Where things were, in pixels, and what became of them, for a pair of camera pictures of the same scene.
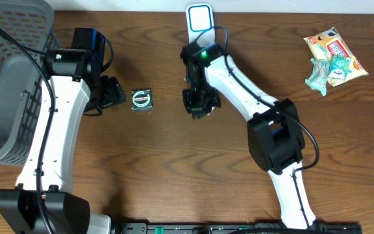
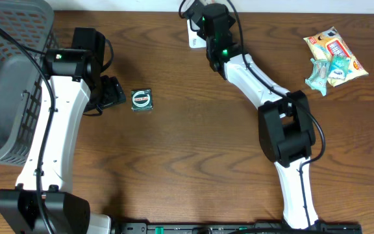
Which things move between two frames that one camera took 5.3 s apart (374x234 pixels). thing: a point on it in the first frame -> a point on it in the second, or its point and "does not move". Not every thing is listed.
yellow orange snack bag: x=327 y=43 does not move
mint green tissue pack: x=319 y=76 does not move
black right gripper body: x=200 y=98 -> x=226 y=16
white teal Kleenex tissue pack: x=339 y=67 does not move
